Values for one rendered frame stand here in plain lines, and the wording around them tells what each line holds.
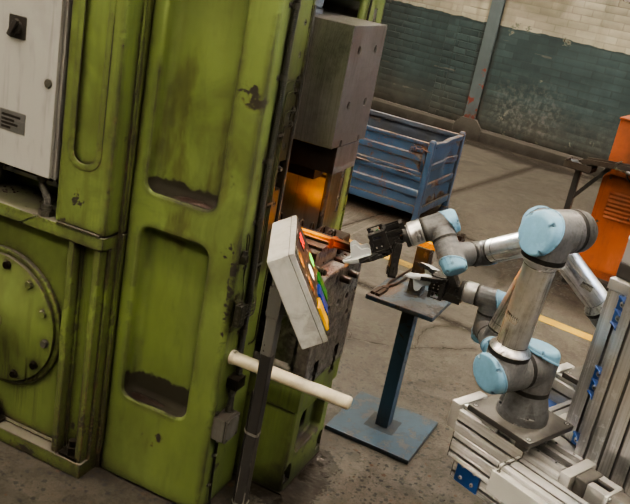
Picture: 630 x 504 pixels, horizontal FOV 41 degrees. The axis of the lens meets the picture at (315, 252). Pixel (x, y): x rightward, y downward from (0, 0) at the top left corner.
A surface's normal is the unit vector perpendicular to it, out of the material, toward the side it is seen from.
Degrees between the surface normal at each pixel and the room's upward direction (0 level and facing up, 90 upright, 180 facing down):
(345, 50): 90
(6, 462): 0
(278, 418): 90
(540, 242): 82
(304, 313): 90
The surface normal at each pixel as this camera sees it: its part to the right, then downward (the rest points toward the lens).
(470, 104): -0.56, 0.19
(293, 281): 0.00, 0.35
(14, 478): 0.18, -0.92
